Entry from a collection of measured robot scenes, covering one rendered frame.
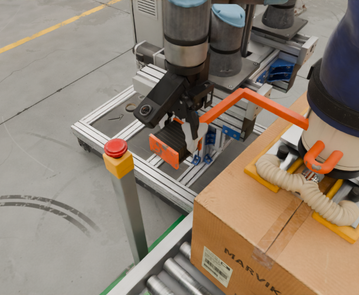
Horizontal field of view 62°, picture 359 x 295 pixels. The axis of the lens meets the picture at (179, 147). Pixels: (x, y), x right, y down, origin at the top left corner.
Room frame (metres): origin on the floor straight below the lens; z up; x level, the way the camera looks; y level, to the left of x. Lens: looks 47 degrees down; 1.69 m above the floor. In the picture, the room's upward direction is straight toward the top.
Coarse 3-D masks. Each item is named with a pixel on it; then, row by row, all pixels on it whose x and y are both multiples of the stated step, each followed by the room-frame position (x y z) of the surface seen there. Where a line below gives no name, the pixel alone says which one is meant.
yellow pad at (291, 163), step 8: (304, 112) 0.69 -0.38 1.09; (288, 128) 0.62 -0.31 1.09; (280, 136) 0.59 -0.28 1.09; (272, 144) 0.56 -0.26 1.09; (280, 144) 0.56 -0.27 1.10; (264, 152) 0.53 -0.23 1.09; (272, 152) 0.53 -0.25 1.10; (280, 152) 0.51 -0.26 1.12; (288, 152) 0.51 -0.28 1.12; (296, 152) 0.53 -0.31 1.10; (256, 160) 0.50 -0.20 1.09; (280, 160) 0.50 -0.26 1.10; (288, 160) 0.50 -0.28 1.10; (296, 160) 0.50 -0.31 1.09; (248, 168) 0.48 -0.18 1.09; (256, 168) 0.48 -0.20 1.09; (280, 168) 0.47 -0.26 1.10; (288, 168) 0.48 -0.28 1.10; (296, 168) 0.48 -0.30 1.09; (256, 176) 0.45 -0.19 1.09; (264, 184) 0.44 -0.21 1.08; (272, 184) 0.43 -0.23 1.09
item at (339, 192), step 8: (336, 184) 0.43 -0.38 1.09; (344, 184) 0.42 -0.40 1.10; (352, 184) 0.42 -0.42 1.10; (328, 192) 0.41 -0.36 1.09; (336, 192) 0.40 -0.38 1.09; (344, 192) 0.40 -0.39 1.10; (352, 192) 0.39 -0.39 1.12; (336, 200) 0.38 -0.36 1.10; (352, 200) 0.38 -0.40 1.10; (312, 216) 0.35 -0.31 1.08; (320, 216) 0.34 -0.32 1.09; (328, 224) 0.32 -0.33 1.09; (352, 224) 0.32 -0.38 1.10; (336, 232) 0.31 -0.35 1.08; (344, 232) 0.30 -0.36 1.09; (352, 232) 0.30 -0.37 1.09; (352, 240) 0.29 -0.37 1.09
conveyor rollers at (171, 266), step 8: (184, 248) 0.51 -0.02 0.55; (168, 264) 0.44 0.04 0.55; (176, 264) 0.45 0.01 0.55; (168, 272) 0.42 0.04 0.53; (176, 272) 0.41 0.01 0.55; (184, 272) 0.41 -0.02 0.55; (152, 280) 0.38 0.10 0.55; (160, 280) 0.39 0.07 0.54; (184, 280) 0.38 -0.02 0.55; (192, 280) 0.38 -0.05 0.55; (152, 288) 0.36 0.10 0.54; (160, 288) 0.36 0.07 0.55; (168, 288) 0.36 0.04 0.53; (184, 288) 0.36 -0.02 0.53; (192, 288) 0.36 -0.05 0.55; (200, 288) 0.36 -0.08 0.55
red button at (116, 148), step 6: (108, 144) 0.61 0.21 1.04; (114, 144) 0.61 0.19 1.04; (120, 144) 0.61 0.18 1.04; (126, 144) 0.62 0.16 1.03; (108, 150) 0.59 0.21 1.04; (114, 150) 0.59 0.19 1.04; (120, 150) 0.59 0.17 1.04; (126, 150) 0.60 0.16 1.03; (114, 156) 0.57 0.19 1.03; (120, 156) 0.59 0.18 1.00
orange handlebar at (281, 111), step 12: (228, 96) 0.62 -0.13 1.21; (240, 96) 0.62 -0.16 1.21; (252, 96) 0.62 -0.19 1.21; (216, 108) 0.57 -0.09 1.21; (228, 108) 0.59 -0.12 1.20; (264, 108) 0.59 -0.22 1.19; (276, 108) 0.57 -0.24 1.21; (204, 120) 0.53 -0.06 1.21; (288, 120) 0.54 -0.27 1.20; (300, 120) 0.53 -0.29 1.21; (324, 144) 0.45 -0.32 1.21; (312, 156) 0.41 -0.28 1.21; (336, 156) 0.41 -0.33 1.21; (312, 168) 0.39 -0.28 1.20; (324, 168) 0.38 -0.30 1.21
